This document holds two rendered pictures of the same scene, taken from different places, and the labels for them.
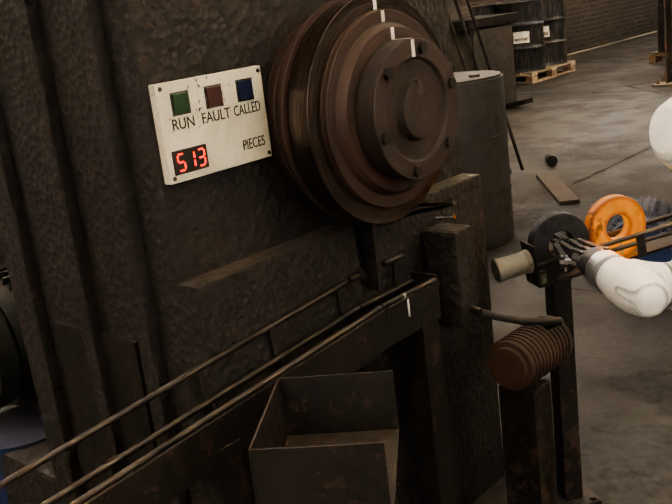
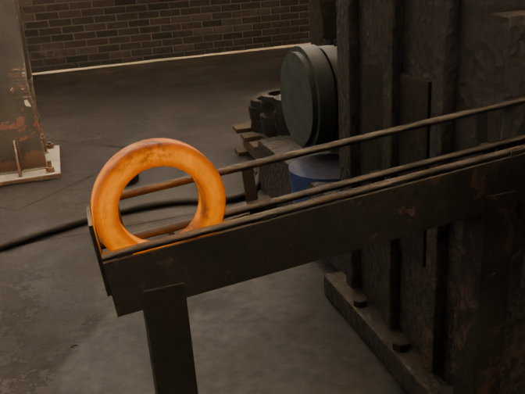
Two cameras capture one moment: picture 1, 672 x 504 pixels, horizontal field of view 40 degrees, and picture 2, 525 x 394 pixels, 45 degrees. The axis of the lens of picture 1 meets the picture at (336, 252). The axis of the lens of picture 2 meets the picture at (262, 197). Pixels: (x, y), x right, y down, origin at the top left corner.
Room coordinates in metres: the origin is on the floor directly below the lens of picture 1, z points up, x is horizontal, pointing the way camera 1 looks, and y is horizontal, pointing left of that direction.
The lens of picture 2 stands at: (0.49, 0.09, 0.99)
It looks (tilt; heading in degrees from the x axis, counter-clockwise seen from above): 21 degrees down; 31
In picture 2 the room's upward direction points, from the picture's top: 4 degrees counter-clockwise
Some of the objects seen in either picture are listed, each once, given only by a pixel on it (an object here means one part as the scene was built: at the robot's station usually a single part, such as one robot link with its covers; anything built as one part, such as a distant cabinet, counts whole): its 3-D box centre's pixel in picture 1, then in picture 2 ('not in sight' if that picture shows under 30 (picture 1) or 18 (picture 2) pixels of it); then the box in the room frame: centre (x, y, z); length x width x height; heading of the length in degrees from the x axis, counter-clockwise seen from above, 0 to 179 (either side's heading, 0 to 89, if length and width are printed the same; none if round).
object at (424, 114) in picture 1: (411, 109); not in sight; (1.84, -0.19, 1.11); 0.28 x 0.06 x 0.28; 137
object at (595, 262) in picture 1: (607, 271); not in sight; (1.93, -0.59, 0.69); 0.09 x 0.06 x 0.09; 102
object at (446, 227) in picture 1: (450, 274); not in sight; (2.09, -0.27, 0.68); 0.11 x 0.08 x 0.24; 47
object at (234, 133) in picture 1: (214, 122); not in sight; (1.74, 0.20, 1.15); 0.26 x 0.02 x 0.18; 137
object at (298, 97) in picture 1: (373, 110); not in sight; (1.91, -0.11, 1.11); 0.47 x 0.06 x 0.47; 137
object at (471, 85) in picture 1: (453, 160); not in sight; (4.81, -0.68, 0.45); 0.59 x 0.59 x 0.89
